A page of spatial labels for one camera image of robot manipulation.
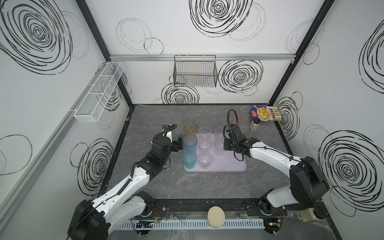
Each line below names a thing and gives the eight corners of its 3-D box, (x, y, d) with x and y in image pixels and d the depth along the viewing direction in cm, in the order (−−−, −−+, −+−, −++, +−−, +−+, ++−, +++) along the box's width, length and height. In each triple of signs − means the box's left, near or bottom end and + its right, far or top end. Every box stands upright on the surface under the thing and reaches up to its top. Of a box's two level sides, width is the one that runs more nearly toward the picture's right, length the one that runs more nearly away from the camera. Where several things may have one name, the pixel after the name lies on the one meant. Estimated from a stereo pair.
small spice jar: (250, 131, 106) (253, 124, 99) (248, 126, 109) (251, 118, 103) (257, 131, 106) (261, 124, 99) (255, 126, 109) (259, 118, 103)
